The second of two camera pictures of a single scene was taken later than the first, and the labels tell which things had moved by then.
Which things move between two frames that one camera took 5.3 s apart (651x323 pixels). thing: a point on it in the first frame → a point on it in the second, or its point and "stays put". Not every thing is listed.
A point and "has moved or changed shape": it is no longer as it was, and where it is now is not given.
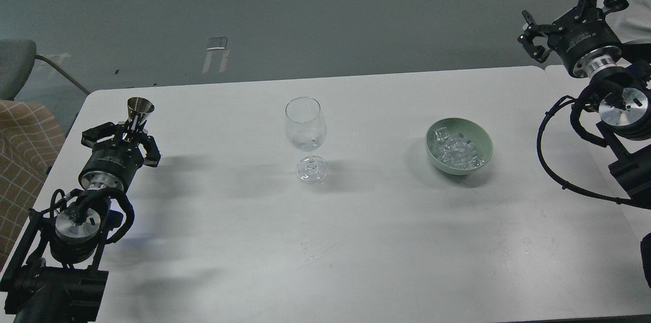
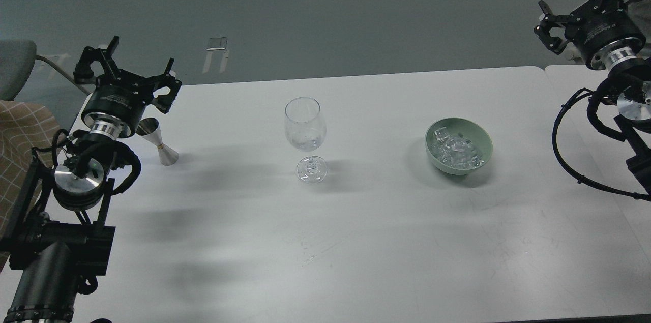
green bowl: x=457 y=145 stays put
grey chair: x=17 y=58 stays put
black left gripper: x=113 y=165 → x=116 y=104
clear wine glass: x=306 y=129 stays put
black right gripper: x=583 y=36 → x=604 y=30
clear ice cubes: x=454 y=150 stays put
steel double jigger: x=142 y=106 has moved or changed shape
